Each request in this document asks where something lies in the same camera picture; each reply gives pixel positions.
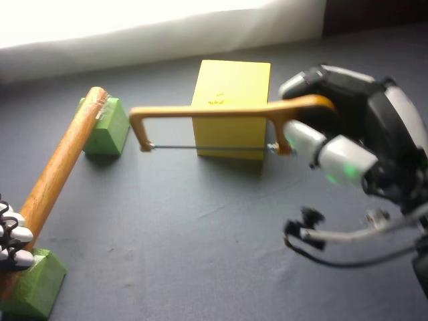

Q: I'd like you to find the grey table cloth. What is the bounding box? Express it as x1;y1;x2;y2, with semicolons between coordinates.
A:
0;25;428;321

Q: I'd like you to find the yellow wooden cube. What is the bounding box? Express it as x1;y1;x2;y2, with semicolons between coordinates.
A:
191;59;272;162

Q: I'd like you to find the wrist camera on white bracket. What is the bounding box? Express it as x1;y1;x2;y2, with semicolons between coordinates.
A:
283;206;428;252

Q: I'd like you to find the white backdrop cloth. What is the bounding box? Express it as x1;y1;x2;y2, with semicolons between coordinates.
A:
0;0;327;84

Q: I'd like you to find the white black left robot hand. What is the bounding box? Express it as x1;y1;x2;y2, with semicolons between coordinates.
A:
0;193;36;272

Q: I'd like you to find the round wooden rod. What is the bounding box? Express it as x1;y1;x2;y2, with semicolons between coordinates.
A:
0;86;110;302

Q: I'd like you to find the green block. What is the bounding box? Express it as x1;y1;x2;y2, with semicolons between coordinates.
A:
0;247;68;319
76;96;132;156

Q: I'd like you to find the black camera cable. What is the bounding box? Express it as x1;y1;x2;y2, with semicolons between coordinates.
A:
284;233;428;269

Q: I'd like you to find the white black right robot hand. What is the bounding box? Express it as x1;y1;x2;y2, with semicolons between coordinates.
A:
277;64;428;215

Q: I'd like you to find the orange frame hacksaw black handle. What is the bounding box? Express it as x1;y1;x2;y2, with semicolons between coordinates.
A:
129;94;336;157

